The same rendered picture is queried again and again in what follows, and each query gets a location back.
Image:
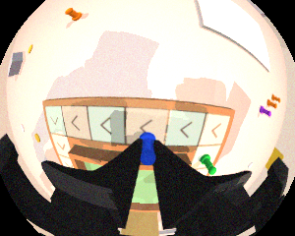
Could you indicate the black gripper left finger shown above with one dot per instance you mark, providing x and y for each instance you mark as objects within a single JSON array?
[{"x": 110, "y": 186}]

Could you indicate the purple pawn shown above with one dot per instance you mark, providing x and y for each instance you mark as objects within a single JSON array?
[{"x": 266, "y": 112}]

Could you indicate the green pawn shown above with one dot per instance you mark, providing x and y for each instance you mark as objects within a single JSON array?
[{"x": 205, "y": 160}]

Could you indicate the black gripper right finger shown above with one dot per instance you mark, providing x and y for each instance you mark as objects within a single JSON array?
[{"x": 182, "y": 189}]

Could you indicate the blue pawn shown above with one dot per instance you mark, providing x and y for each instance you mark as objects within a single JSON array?
[{"x": 148, "y": 155}]

